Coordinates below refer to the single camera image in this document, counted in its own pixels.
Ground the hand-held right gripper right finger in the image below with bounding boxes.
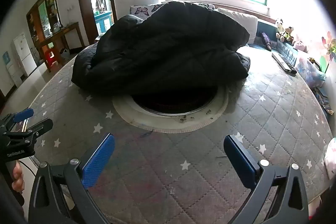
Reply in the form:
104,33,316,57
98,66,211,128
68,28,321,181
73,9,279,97
223,134,309,224

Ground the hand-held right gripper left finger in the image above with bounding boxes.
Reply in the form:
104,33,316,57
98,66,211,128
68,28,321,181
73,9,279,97
28,133,116,224

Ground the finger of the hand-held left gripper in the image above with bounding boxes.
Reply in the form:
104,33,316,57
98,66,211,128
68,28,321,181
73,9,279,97
0,108,34,128
5,118,54,141

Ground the black puffer jacket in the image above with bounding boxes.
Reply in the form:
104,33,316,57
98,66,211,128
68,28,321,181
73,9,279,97
71,1,251,96

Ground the person's left hand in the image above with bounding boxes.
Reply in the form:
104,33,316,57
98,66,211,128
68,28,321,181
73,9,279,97
12,162,25,193

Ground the white water dispenser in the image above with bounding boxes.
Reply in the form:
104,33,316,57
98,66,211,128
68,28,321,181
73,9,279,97
2,52,19,88

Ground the white refrigerator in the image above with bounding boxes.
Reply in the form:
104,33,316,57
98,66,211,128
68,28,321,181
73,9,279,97
13,32,37,77

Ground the grey star quilted table cover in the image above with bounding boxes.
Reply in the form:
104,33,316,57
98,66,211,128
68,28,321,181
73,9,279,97
28,43,334,224

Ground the red plastic stool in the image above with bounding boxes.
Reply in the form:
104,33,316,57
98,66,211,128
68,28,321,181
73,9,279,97
43,49,59,72

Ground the wooden display cabinet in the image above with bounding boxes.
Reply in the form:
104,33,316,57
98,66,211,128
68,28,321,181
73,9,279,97
26,0,63,56

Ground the pink white cloth item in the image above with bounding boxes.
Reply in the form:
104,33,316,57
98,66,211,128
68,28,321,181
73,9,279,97
323,137,336,180

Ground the wooden desk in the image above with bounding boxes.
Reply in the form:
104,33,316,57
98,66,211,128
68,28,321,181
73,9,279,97
37,22,86,63

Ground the dark patterned cloth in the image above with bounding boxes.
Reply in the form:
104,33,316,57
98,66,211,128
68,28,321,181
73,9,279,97
312,88,331,115

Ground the white long flat device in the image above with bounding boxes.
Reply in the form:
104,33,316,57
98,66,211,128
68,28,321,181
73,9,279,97
272,52,297,75

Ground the clear plastic bag of toys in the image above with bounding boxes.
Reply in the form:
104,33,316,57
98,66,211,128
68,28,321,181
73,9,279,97
295,55,327,88

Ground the teal cabinet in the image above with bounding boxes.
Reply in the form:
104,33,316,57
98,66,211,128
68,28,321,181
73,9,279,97
95,11,114,34

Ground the purple cloth item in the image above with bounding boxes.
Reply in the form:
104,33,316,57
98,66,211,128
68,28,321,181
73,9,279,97
260,32,272,51

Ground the pink plush toy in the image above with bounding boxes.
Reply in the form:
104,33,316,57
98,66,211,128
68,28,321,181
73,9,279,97
292,39,308,52

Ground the brown bear plush toy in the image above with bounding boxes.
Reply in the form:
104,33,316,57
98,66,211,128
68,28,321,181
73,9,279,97
280,26,295,44

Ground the teal sofa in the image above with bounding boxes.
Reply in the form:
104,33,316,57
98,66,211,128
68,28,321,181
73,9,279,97
247,18,301,67

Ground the white cushion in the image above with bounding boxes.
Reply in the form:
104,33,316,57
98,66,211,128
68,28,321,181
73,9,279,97
217,7,258,45

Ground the panda plush toy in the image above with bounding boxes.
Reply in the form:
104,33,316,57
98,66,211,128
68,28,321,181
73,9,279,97
275,18,285,39

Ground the colourful pinwheel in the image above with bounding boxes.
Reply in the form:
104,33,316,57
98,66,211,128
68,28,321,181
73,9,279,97
319,31,336,73

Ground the black cable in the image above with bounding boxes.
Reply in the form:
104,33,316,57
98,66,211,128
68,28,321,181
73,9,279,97
20,160,37,179

